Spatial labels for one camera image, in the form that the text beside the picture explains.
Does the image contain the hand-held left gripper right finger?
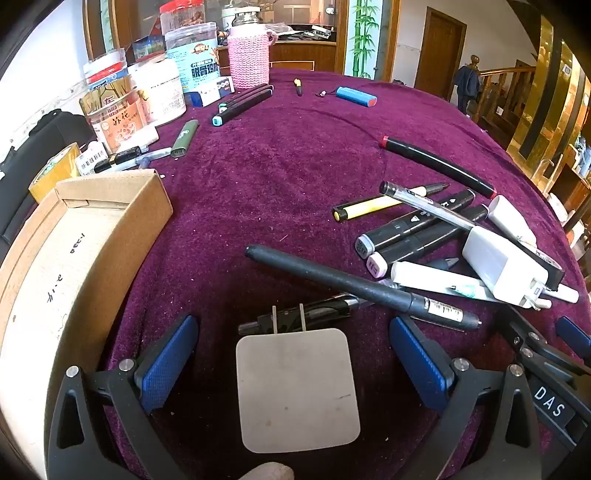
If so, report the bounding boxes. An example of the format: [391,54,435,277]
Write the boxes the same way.
[389,316,543,480]

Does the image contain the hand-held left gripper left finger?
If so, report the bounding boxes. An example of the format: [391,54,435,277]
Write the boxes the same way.
[46,314,200,480]

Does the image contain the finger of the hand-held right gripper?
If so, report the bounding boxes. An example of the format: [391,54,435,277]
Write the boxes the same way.
[496,305,578,384]
[555,316,591,363]

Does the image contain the small white charger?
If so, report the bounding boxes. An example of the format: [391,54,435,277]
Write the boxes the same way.
[462,226,553,311]

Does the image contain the white printed tube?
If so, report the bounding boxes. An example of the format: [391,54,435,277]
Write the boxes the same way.
[391,261,505,304]

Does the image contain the long matte black pen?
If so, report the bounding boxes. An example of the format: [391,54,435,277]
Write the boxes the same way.
[245,244,482,331]

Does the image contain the black retractable pen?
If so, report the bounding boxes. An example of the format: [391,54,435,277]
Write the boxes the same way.
[238,295,372,336]

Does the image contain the large white charger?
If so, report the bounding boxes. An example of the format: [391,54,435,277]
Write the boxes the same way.
[236,304,361,454]

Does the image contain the cardboard box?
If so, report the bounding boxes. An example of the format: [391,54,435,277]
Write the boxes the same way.
[0,168,174,480]

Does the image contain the person's left hand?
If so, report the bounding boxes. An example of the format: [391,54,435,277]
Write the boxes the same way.
[241,462,295,480]

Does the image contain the black marker pink cap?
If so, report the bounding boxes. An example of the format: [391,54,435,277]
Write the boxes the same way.
[368,204,489,280]

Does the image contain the white lip balm stick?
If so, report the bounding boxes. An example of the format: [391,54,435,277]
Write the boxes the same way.
[486,195,539,246]

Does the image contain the black marker grey cap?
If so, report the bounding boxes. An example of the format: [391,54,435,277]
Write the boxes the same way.
[355,189,476,258]

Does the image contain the black marker red ends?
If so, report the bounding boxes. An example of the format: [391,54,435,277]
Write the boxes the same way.
[380,135,498,199]

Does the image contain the blue clear pen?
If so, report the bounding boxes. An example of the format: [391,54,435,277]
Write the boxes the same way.
[136,146,173,167]

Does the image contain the black gold lipstick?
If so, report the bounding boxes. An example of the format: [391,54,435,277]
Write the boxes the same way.
[93,146,143,174]

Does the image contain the white barcode box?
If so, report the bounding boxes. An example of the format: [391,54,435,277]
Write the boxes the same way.
[75,141,108,176]

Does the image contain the yellow packing tape roll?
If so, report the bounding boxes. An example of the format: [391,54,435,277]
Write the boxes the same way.
[28,143,82,202]

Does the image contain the plastic jar orange label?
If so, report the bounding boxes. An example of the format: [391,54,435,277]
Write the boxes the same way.
[79,76,154,156]

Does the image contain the wooden stair railing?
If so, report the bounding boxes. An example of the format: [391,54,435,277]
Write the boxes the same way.
[470,53,539,136]

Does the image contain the black sofa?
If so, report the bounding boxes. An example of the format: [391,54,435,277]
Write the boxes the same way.
[0,110,99,247]

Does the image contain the black marker green cap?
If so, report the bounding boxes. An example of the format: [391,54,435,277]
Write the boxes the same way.
[218,84,274,114]

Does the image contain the small white blue box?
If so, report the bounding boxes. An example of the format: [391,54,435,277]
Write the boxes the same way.
[200,77,234,106]

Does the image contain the blue cylindrical battery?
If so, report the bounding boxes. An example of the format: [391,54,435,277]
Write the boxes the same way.
[335,86,379,107]

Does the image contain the wooden door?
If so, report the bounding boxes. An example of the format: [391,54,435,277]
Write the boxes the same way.
[413,6,467,99]

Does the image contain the clear jar blue label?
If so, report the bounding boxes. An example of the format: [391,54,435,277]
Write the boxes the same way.
[165,21,222,94]

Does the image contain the blue printed box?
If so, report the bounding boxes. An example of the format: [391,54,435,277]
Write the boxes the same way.
[131,35,166,64]

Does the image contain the pink knitted bottle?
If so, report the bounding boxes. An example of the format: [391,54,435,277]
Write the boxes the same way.
[227,8,277,90]

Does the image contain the bamboo painted pillar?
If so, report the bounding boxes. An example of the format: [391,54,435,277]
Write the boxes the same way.
[344,0,399,80]

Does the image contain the wooden cabinet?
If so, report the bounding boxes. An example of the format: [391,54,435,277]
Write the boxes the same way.
[217,37,339,75]

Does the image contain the red lid snack jar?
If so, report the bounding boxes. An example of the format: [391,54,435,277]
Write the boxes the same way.
[159,0,206,38]

